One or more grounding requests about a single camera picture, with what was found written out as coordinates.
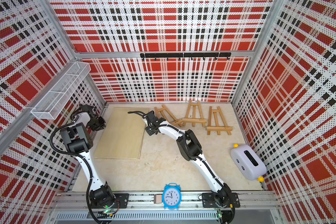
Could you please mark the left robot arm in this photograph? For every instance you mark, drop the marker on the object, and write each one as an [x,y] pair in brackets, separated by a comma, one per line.
[73,139]

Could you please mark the blue alarm clock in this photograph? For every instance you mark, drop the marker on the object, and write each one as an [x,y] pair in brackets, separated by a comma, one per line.
[171,196]

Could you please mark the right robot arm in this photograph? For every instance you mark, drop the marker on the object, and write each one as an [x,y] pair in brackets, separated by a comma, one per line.
[191,150]

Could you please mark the black hook rail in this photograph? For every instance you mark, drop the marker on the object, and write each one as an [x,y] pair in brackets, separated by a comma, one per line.
[186,55]

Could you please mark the small beige box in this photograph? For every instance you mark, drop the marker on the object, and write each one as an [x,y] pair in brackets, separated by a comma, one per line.
[158,199]

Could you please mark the wooden easel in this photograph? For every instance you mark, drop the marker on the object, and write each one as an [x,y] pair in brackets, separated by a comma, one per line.
[217,122]
[194,114]
[164,112]

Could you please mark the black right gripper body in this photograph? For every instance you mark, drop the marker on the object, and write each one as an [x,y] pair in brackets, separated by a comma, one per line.
[149,129]

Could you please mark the white purple toy device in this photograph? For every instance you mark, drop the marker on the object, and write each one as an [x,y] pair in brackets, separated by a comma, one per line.
[247,161]

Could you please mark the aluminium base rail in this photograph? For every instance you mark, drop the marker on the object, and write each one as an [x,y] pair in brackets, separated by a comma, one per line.
[253,207]

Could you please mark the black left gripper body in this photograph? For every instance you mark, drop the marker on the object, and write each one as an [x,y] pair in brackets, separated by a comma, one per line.
[96,123]

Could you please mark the plywood board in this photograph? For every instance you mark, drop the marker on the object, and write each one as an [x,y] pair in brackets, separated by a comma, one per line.
[123,135]

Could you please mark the white wire basket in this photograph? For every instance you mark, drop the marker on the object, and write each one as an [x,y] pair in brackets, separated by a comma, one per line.
[52,103]

